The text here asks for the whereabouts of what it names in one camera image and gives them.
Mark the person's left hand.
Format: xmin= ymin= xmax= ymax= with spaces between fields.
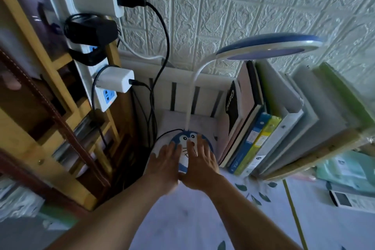
xmin=144 ymin=141 xmax=183 ymax=196

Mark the person's right hand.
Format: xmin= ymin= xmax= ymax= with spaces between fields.
xmin=179 ymin=135 xmax=221 ymax=192

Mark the blue cartoon desk lamp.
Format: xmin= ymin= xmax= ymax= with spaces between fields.
xmin=169 ymin=33 xmax=324 ymax=175

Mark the person's right forearm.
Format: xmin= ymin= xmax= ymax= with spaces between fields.
xmin=202 ymin=174 xmax=303 ymax=250

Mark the person's left forearm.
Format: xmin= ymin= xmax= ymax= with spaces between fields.
xmin=45 ymin=174 xmax=172 ymax=250

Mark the black book with white letters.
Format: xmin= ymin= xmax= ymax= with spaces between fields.
xmin=225 ymin=80 xmax=245 ymax=143

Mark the blue book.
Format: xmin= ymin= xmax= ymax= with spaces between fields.
xmin=228 ymin=112 xmax=271 ymax=175

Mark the yellow green book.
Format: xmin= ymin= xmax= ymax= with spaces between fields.
xmin=234 ymin=116 xmax=282 ymax=176

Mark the white slatted wooden crate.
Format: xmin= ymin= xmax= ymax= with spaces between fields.
xmin=119 ymin=52 xmax=236 ymax=118

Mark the white leaf print cloth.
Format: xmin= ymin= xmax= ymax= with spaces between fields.
xmin=129 ymin=167 xmax=375 ymax=250

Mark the pale pink book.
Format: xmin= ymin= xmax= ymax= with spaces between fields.
xmin=218 ymin=61 xmax=260 ymax=167

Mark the thin black book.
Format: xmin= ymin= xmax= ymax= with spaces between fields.
xmin=221 ymin=60 xmax=266 ymax=168

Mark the white charger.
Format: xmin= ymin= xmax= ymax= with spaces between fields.
xmin=97 ymin=66 xmax=135 ymax=94

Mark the white binder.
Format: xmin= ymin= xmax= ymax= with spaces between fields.
xmin=250 ymin=59 xmax=304 ymax=178

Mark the wooden shelf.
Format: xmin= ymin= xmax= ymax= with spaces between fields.
xmin=0 ymin=0 xmax=131 ymax=212

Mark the white power strip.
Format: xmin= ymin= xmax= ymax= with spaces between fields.
xmin=37 ymin=0 xmax=118 ymax=113

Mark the black plug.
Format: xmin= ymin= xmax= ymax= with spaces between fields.
xmin=70 ymin=44 xmax=108 ymax=66

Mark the grey folder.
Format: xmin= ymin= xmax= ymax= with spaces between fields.
xmin=259 ymin=65 xmax=361 ymax=178

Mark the black power adapter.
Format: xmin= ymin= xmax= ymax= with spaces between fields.
xmin=64 ymin=13 xmax=118 ymax=47

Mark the teal packet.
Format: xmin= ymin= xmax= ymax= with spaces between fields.
xmin=316 ymin=150 xmax=375 ymax=195

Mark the white device with screen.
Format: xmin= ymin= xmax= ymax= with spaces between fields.
xmin=329 ymin=190 xmax=375 ymax=214

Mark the stack of papers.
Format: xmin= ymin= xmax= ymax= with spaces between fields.
xmin=0 ymin=175 xmax=46 ymax=222

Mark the black lamp cable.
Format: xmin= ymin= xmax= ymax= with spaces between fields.
xmin=155 ymin=129 xmax=184 ymax=149

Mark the thin black charger cable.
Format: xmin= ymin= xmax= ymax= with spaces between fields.
xmin=129 ymin=79 xmax=159 ymax=149

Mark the white cable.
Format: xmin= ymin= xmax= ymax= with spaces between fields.
xmin=117 ymin=29 xmax=178 ymax=69

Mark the black usb cable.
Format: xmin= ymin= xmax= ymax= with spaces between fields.
xmin=116 ymin=0 xmax=171 ymax=149

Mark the brown stitched leather strap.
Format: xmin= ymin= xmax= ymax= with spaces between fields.
xmin=0 ymin=48 xmax=112 ymax=189

